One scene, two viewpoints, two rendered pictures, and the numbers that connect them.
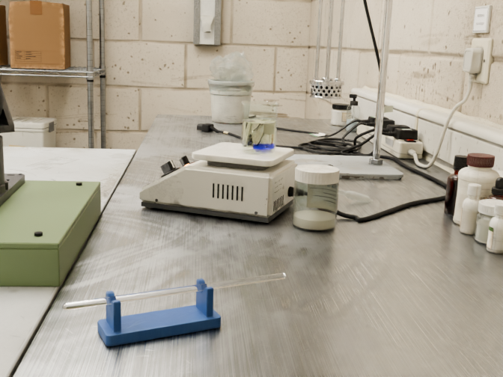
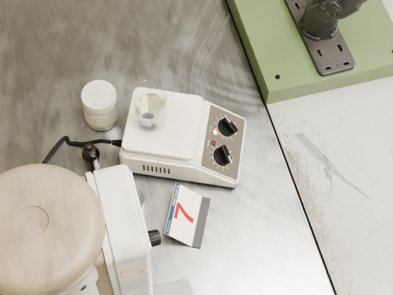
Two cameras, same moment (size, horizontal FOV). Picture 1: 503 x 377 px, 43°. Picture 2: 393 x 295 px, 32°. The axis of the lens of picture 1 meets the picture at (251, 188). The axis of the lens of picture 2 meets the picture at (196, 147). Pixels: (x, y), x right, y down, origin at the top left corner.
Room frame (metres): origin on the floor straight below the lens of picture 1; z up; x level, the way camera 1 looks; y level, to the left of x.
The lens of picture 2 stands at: (1.47, -0.07, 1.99)
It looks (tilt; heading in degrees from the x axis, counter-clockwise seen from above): 63 degrees down; 165
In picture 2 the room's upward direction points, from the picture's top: 5 degrees clockwise
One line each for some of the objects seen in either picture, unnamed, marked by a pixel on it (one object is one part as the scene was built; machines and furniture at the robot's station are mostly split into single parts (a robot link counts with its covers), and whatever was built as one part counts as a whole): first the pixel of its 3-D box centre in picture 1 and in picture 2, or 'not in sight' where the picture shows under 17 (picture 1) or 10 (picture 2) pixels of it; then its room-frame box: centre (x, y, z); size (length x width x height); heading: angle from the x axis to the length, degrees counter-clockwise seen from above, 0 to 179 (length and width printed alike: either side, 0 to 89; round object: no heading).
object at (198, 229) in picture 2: not in sight; (188, 215); (1.06, 0.03, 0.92); 0.09 x 0.06 x 0.04; 158
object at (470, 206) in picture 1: (471, 209); not in sight; (0.84, -0.30, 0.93); 0.03 x 0.03 x 0.07
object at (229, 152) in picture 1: (244, 153); (163, 123); (0.92, 0.01, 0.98); 0.12 x 0.12 x 0.01; 71
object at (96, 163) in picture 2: not in sight; (90, 154); (0.93, -0.11, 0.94); 0.03 x 0.03 x 0.07
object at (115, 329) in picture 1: (160, 309); not in sight; (0.51, 0.07, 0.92); 0.10 x 0.03 x 0.04; 117
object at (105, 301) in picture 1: (183, 289); not in sight; (0.52, 0.05, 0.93); 0.20 x 0.01 x 0.01; 117
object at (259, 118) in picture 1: (259, 126); (150, 106); (0.91, -0.01, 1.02); 0.06 x 0.05 x 0.08; 2
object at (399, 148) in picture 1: (386, 136); not in sight; (1.61, -0.33, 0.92); 0.40 x 0.06 x 0.04; 5
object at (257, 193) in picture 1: (227, 181); (178, 137); (0.93, 0.04, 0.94); 0.22 x 0.13 x 0.08; 71
